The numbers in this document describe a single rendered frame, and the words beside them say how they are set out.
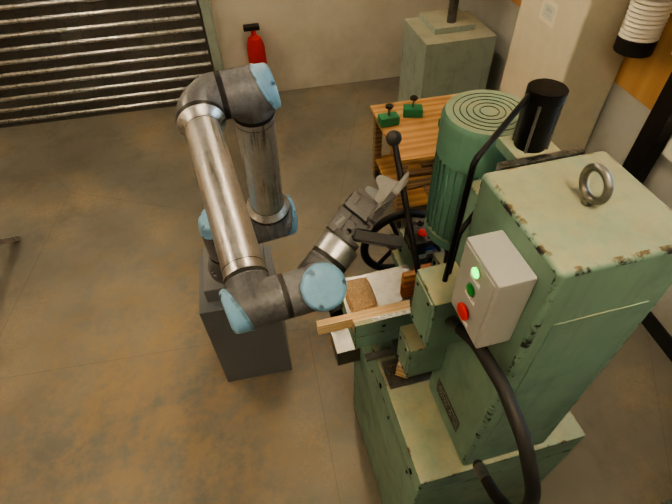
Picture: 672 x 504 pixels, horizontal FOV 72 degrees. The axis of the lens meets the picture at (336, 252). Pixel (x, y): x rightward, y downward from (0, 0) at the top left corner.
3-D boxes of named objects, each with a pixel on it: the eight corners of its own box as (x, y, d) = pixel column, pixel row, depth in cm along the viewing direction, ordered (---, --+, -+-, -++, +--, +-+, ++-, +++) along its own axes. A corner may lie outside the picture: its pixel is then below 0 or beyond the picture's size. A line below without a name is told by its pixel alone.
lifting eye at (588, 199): (578, 189, 69) (595, 152, 64) (604, 215, 65) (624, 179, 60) (569, 191, 68) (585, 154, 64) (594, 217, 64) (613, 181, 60)
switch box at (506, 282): (481, 293, 81) (503, 228, 69) (510, 341, 74) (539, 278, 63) (448, 301, 80) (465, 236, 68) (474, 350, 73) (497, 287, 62)
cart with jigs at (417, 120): (458, 161, 323) (475, 73, 276) (493, 215, 285) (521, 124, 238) (367, 176, 315) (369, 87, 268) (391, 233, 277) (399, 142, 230)
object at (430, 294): (444, 306, 100) (455, 260, 89) (462, 340, 94) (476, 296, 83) (407, 314, 99) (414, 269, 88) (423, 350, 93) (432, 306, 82)
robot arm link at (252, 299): (160, 70, 110) (224, 326, 80) (212, 60, 113) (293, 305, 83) (173, 107, 120) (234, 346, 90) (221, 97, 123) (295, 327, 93)
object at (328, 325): (501, 285, 135) (505, 277, 132) (505, 291, 133) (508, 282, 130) (316, 329, 126) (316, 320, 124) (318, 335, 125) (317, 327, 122)
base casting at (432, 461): (476, 283, 160) (482, 266, 153) (575, 448, 122) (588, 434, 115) (352, 312, 153) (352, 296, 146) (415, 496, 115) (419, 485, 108)
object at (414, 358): (430, 344, 115) (436, 317, 107) (441, 369, 111) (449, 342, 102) (394, 353, 114) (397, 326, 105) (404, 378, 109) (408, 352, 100)
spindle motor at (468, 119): (478, 198, 117) (509, 82, 94) (513, 247, 105) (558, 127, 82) (413, 211, 114) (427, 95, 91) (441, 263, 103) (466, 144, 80)
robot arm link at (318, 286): (297, 322, 84) (290, 314, 96) (356, 304, 87) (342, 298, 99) (283, 273, 84) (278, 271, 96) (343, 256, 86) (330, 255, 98)
